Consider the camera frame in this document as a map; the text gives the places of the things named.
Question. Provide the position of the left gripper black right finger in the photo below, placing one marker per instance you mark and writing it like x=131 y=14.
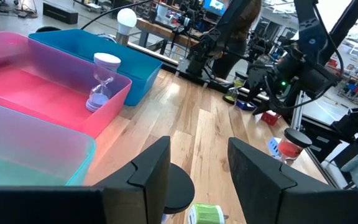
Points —
x=275 y=202

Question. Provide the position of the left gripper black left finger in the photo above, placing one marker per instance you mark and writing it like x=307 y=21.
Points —
x=129 y=202

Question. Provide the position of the black capped hourglass red sand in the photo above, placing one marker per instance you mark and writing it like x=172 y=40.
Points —
x=291 y=149

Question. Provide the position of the small red box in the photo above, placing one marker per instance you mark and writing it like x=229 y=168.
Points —
x=270 y=118

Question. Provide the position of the small dark blue box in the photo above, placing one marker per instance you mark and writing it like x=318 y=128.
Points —
x=245 y=105

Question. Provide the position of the lavender capped hourglass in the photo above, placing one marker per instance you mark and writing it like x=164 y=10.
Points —
x=98 y=99

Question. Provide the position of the black capped hourglass yellow sand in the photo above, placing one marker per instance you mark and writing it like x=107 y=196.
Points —
x=233 y=93

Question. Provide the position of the white USB charger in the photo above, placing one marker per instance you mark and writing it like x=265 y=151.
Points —
x=273 y=146

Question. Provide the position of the green translucent plastic bin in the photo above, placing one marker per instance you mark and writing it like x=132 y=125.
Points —
x=26 y=140

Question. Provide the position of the blue plastic bin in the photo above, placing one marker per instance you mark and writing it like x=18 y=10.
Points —
x=135 y=68

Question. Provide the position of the pink translucent plastic bin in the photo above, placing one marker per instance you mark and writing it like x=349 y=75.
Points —
x=42 y=93

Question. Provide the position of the cylindrical bulb stand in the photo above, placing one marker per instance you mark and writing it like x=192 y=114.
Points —
x=122 y=39

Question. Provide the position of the wooden workbench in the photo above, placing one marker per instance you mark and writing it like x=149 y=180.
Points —
x=160 y=29

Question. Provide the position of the white light bulb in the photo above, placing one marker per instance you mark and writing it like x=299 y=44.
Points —
x=126 y=18

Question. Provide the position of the black floor box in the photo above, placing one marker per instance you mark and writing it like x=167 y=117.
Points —
x=60 y=13

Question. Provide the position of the monitor with blue screen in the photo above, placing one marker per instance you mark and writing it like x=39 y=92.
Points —
x=214 y=6

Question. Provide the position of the silver aluminium post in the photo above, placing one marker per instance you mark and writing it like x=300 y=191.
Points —
x=297 y=112

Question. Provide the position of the black frame strut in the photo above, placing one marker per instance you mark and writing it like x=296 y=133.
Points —
x=346 y=28

